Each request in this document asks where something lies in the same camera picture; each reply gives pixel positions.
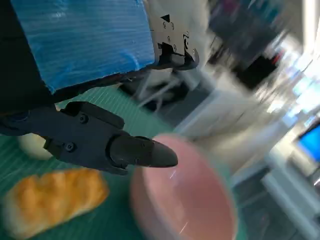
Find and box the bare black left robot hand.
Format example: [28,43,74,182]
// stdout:
[0,0,200,177]

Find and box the round pale toy bread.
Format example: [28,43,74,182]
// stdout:
[17,133,55,161]

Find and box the long orange toy bread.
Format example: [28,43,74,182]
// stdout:
[0,167,110,240]

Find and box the pink bowl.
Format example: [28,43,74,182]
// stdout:
[129,133,238,240]

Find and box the green cutting mat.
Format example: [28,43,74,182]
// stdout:
[0,84,251,240]

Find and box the computer monitor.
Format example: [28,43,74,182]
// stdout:
[297,123,320,163]

